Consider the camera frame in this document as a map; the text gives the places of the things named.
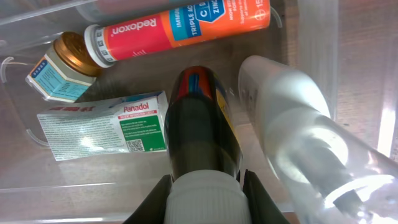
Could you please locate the orange Redoxon tube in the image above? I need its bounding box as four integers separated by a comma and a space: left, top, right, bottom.
84, 0, 271, 68

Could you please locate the small jar gold lid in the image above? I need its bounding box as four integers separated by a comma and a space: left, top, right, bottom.
25, 32, 102, 103

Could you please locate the white green Panadol box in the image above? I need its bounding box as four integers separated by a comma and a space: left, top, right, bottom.
37, 91, 169, 161

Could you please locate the clear plastic container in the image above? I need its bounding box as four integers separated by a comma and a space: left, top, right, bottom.
0, 0, 398, 224

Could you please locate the dark bottle white cap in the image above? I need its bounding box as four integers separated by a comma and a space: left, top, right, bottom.
164, 66, 251, 223

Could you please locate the white spray bottle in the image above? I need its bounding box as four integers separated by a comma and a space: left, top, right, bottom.
238, 55, 397, 223

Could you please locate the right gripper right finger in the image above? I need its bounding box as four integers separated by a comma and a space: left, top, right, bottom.
243, 169, 290, 224

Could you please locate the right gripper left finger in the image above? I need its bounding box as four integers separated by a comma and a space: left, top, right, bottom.
123, 175, 172, 224

